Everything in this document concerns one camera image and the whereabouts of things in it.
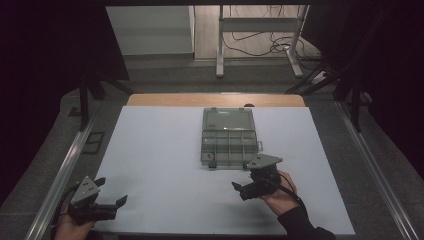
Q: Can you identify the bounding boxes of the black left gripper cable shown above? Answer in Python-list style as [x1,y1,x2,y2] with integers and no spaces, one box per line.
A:
[50,188,80,231]

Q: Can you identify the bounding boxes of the white desk frame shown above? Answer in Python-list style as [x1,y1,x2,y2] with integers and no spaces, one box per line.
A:
[215,4,310,79]

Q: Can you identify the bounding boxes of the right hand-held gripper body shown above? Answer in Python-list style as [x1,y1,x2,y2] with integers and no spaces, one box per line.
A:
[239,153,284,202]

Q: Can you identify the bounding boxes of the person's left hand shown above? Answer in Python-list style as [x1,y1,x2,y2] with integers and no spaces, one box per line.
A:
[54,213,96,240]

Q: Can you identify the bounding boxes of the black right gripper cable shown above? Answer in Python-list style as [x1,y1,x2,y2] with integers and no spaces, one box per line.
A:
[259,172,305,205]

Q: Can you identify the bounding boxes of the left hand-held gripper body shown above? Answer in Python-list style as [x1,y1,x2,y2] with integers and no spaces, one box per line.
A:
[68,175,118,225]

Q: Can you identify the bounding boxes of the black metal stand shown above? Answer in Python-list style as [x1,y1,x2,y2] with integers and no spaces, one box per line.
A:
[333,64,365,133]
[78,71,135,132]

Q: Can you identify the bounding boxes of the black floor cables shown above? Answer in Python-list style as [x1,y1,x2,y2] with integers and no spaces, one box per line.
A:
[222,4,323,63]

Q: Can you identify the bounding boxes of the black curtain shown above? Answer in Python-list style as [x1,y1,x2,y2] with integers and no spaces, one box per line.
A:
[0,3,130,206]
[301,3,424,178]

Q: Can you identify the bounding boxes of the person's right hand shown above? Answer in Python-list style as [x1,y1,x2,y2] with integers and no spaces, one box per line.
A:
[259,169,302,217]

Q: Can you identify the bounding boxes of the aluminium rail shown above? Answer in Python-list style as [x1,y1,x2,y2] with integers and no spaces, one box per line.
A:
[334,100,419,240]
[24,108,98,240]

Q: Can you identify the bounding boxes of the clear plastic compartment box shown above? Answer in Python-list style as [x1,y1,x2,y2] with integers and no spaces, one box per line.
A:
[199,106,264,170]

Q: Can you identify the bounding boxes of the white board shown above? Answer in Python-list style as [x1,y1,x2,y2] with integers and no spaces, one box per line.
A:
[89,105,356,236]

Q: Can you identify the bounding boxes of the black floor socket plate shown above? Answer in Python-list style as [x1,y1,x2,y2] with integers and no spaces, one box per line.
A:
[81,131,105,155]

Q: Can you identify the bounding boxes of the wooden table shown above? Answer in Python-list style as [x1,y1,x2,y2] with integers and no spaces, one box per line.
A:
[126,93,306,108]

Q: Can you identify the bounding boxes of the white power strip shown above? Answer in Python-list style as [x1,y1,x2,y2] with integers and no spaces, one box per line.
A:
[310,70,328,85]

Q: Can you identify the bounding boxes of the white cabinet panel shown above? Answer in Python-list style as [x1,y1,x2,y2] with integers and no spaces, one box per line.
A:
[105,5,196,56]

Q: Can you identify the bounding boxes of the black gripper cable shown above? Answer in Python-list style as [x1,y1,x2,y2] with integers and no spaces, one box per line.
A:
[50,188,80,231]
[259,172,305,205]

